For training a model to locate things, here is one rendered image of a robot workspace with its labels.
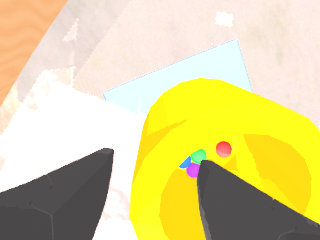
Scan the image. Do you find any red ball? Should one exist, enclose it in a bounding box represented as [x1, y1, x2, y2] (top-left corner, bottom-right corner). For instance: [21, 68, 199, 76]
[216, 141, 232, 157]

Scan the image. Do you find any blue marble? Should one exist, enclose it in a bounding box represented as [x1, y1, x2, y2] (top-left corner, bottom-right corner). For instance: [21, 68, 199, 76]
[179, 156, 191, 169]

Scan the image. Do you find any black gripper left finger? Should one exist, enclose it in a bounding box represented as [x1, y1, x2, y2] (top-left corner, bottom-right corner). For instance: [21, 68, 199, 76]
[0, 148, 115, 240]

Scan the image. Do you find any purple marble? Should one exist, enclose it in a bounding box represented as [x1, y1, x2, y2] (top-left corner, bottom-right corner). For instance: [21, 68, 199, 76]
[185, 163, 199, 179]

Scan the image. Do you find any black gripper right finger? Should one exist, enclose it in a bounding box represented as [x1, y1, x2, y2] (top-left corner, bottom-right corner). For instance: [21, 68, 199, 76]
[196, 160, 320, 240]

